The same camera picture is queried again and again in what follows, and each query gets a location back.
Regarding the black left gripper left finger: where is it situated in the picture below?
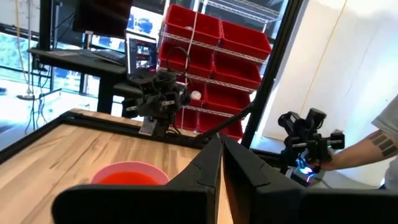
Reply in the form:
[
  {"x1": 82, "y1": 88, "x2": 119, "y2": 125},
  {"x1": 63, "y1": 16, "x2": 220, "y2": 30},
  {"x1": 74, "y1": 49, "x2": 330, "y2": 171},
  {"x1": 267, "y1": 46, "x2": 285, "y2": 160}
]
[{"x1": 51, "y1": 133, "x2": 224, "y2": 224}]

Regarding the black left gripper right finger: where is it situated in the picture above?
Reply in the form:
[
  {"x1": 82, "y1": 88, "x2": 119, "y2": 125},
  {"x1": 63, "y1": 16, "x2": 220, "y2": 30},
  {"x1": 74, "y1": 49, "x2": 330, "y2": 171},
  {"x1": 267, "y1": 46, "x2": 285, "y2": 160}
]
[{"x1": 222, "y1": 136, "x2": 398, "y2": 224}]

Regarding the pink plastic bowl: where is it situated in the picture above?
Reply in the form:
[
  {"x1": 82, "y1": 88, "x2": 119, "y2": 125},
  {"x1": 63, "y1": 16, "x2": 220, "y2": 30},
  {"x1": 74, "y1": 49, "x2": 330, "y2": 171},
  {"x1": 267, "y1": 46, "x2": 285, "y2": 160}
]
[{"x1": 90, "y1": 161, "x2": 170, "y2": 186}]

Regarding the person's forearm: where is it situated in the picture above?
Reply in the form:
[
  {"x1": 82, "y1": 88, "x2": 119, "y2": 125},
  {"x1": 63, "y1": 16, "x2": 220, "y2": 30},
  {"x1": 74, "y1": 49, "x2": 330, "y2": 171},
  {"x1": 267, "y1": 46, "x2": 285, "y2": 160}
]
[{"x1": 323, "y1": 129, "x2": 398, "y2": 172}]

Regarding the person's hand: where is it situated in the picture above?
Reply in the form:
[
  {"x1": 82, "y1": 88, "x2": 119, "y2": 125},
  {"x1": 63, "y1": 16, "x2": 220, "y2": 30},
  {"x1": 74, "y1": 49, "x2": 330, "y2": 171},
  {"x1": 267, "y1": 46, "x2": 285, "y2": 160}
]
[{"x1": 310, "y1": 148, "x2": 336, "y2": 172}]

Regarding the red plastic bin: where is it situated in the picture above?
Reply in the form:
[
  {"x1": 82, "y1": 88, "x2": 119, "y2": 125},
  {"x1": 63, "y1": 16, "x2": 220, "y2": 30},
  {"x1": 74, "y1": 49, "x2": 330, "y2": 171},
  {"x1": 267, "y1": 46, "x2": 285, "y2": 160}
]
[
  {"x1": 219, "y1": 20, "x2": 273, "y2": 62},
  {"x1": 203, "y1": 83, "x2": 251, "y2": 116},
  {"x1": 197, "y1": 111, "x2": 244, "y2": 141},
  {"x1": 212, "y1": 54, "x2": 263, "y2": 91},
  {"x1": 157, "y1": 41, "x2": 215, "y2": 79},
  {"x1": 164, "y1": 3, "x2": 223, "y2": 47},
  {"x1": 185, "y1": 80, "x2": 208, "y2": 108},
  {"x1": 173, "y1": 107, "x2": 200, "y2": 131}
]

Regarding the black table edge rim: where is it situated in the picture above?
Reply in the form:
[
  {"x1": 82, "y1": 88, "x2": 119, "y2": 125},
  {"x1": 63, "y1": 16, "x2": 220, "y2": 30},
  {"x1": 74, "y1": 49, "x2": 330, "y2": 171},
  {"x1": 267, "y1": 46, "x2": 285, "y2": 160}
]
[{"x1": 0, "y1": 110, "x2": 220, "y2": 164}]

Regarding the person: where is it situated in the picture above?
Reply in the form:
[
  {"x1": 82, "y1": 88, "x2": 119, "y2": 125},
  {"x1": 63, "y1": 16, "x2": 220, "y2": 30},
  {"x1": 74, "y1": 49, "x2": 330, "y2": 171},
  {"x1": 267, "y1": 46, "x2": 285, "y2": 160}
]
[{"x1": 371, "y1": 95, "x2": 398, "y2": 191}]

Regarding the open laptop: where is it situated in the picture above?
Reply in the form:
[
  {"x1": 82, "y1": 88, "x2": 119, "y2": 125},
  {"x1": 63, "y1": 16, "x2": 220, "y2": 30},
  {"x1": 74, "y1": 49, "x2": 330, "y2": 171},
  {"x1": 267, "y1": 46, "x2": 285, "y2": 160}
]
[{"x1": 124, "y1": 32, "x2": 158, "y2": 82}]

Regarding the black keyboard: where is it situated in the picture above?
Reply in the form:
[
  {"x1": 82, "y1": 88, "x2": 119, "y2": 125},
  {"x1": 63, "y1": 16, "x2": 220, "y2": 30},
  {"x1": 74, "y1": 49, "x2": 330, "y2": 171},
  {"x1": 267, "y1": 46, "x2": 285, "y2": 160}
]
[{"x1": 91, "y1": 49, "x2": 127, "y2": 67}]

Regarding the black desk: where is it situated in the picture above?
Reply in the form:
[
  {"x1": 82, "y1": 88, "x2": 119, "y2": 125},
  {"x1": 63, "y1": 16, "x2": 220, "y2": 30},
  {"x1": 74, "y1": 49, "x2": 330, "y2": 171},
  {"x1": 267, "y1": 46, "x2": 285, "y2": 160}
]
[{"x1": 27, "y1": 47, "x2": 127, "y2": 114}]

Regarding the black computer monitor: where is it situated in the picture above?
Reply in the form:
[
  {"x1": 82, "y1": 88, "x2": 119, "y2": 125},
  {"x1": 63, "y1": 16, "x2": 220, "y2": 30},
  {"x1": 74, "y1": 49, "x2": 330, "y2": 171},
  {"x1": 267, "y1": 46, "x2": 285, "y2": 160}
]
[{"x1": 72, "y1": 0, "x2": 134, "y2": 39}]

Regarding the black diagonal frame brace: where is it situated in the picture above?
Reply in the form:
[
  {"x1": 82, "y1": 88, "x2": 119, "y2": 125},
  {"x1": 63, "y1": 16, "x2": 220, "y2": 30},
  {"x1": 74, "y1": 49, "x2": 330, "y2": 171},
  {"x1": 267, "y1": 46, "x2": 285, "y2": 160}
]
[{"x1": 195, "y1": 103, "x2": 254, "y2": 141}]

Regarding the black frame post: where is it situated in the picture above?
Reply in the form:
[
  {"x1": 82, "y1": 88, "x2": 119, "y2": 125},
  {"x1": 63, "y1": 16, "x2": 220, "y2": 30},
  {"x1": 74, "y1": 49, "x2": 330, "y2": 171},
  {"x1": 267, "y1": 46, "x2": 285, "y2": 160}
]
[{"x1": 240, "y1": 0, "x2": 305, "y2": 149}]

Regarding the chrome wire shelf rack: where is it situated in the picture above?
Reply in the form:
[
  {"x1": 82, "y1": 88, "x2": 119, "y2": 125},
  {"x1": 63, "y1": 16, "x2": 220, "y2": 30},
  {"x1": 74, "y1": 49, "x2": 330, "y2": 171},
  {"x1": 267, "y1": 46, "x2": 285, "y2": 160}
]
[{"x1": 157, "y1": 0, "x2": 282, "y2": 141}]

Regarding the yellow hanging cord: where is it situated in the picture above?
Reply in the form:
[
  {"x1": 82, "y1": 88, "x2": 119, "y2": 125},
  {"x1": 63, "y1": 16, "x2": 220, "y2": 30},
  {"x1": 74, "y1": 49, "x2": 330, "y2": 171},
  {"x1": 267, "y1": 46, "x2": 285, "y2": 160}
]
[{"x1": 14, "y1": 0, "x2": 35, "y2": 101}]

